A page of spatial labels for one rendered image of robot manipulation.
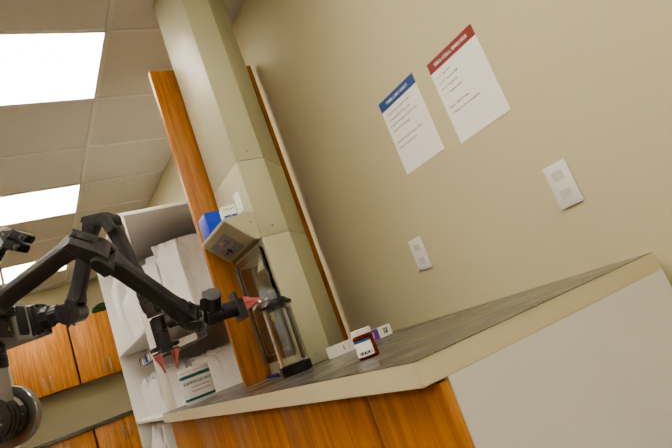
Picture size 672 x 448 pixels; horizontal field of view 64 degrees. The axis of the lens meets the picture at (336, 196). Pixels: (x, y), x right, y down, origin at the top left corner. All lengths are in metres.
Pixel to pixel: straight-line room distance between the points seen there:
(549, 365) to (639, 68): 0.68
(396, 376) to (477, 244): 0.88
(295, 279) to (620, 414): 1.16
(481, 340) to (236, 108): 1.46
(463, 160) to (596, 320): 0.71
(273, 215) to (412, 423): 1.18
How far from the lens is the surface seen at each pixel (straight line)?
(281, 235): 1.98
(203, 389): 2.48
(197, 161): 2.41
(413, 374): 0.87
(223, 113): 2.11
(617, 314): 1.21
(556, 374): 1.05
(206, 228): 2.14
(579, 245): 1.50
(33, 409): 2.24
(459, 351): 0.91
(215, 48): 2.26
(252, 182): 2.01
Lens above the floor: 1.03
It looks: 13 degrees up
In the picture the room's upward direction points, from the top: 21 degrees counter-clockwise
